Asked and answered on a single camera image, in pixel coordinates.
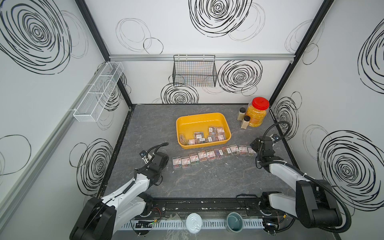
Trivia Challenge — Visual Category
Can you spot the clear paper clip box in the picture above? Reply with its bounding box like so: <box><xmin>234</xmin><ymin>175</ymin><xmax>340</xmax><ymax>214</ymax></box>
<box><xmin>181</xmin><ymin>156</ymin><xmax>191</xmax><ymax>169</ymax></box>
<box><xmin>222</xmin><ymin>146</ymin><xmax>232</xmax><ymax>157</ymax></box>
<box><xmin>206</xmin><ymin>149</ymin><xmax>217</xmax><ymax>161</ymax></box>
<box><xmin>189</xmin><ymin>153</ymin><xmax>200</xmax><ymax>166</ymax></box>
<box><xmin>214</xmin><ymin>149</ymin><xmax>225</xmax><ymax>159</ymax></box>
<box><xmin>198</xmin><ymin>150</ymin><xmax>208</xmax><ymax>162</ymax></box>
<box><xmin>239</xmin><ymin>145</ymin><xmax>249</xmax><ymax>156</ymax></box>
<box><xmin>172</xmin><ymin>156</ymin><xmax>182</xmax><ymax>169</ymax></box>
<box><xmin>247</xmin><ymin>146</ymin><xmax>257</xmax><ymax>157</ymax></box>
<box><xmin>230</xmin><ymin>145</ymin><xmax>240</xmax><ymax>156</ymax></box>

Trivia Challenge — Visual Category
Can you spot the yellow plastic storage tray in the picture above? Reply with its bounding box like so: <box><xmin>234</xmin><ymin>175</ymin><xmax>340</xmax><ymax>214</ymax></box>
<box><xmin>176</xmin><ymin>113</ymin><xmax>232</xmax><ymax>150</ymax></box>

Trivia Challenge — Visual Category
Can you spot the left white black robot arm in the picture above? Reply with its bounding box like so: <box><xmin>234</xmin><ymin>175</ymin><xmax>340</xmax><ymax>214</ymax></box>
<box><xmin>69</xmin><ymin>152</ymin><xmax>169</xmax><ymax>240</ymax></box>

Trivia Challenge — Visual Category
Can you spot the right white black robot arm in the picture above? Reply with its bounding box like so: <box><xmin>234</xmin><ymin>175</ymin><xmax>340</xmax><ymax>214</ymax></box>
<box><xmin>250</xmin><ymin>138</ymin><xmax>352</xmax><ymax>233</ymax></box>

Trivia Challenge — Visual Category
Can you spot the tilted paper clip box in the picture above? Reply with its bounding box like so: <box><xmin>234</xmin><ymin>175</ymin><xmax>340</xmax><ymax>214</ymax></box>
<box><xmin>179</xmin><ymin>134</ymin><xmax>188</xmax><ymax>146</ymax></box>

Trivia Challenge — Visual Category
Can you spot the front black cap spice bottle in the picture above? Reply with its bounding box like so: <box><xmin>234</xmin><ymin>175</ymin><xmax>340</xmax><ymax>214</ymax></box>
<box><xmin>241</xmin><ymin>116</ymin><xmax>251</xmax><ymax>129</ymax></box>

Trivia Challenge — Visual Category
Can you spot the black cap spice bottle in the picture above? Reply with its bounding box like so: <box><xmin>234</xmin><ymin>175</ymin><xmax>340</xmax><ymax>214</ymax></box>
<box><xmin>237</xmin><ymin>107</ymin><xmax>247</xmax><ymax>121</ymax></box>
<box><xmin>241</xmin><ymin>116</ymin><xmax>251</xmax><ymax>129</ymax></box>

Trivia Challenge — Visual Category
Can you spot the red lid corn jar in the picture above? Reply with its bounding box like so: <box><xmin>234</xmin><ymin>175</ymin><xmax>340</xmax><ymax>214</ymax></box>
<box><xmin>246</xmin><ymin>97</ymin><xmax>270</xmax><ymax>127</ymax></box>

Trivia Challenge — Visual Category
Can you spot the rear black cap spice bottle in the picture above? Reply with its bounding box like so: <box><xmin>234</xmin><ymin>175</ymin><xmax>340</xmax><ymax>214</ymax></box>
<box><xmin>237</xmin><ymin>107</ymin><xmax>247</xmax><ymax>121</ymax></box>

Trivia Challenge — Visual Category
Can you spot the grey green cup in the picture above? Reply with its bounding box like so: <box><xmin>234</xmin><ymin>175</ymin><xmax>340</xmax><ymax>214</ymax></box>
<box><xmin>226</xmin><ymin>212</ymin><xmax>244</xmax><ymax>233</ymax></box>

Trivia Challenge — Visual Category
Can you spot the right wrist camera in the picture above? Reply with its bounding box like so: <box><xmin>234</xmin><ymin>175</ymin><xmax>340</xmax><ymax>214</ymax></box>
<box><xmin>270</xmin><ymin>134</ymin><xmax>281</xmax><ymax>143</ymax></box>

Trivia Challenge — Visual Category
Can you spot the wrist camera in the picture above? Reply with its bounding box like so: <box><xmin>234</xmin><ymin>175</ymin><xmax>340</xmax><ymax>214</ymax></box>
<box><xmin>140</xmin><ymin>150</ymin><xmax>149</xmax><ymax>164</ymax></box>
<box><xmin>270</xmin><ymin>134</ymin><xmax>281</xmax><ymax>143</ymax></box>

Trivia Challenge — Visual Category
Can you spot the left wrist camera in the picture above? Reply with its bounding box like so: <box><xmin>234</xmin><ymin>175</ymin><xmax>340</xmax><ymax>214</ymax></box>
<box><xmin>140</xmin><ymin>150</ymin><xmax>149</xmax><ymax>164</ymax></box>

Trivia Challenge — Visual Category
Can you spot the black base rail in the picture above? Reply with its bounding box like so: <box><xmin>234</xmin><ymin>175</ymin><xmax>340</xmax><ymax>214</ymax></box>
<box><xmin>150</xmin><ymin>195</ymin><xmax>292</xmax><ymax>218</ymax></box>

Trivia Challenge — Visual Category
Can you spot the white slotted cable duct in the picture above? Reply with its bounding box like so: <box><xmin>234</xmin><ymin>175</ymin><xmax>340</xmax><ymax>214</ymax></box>
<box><xmin>120</xmin><ymin>219</ymin><xmax>265</xmax><ymax>231</ymax></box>

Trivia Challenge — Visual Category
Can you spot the black wire wall basket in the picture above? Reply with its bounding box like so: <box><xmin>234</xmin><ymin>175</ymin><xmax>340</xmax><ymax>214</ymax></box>
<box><xmin>172</xmin><ymin>55</ymin><xmax>218</xmax><ymax>88</ymax></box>

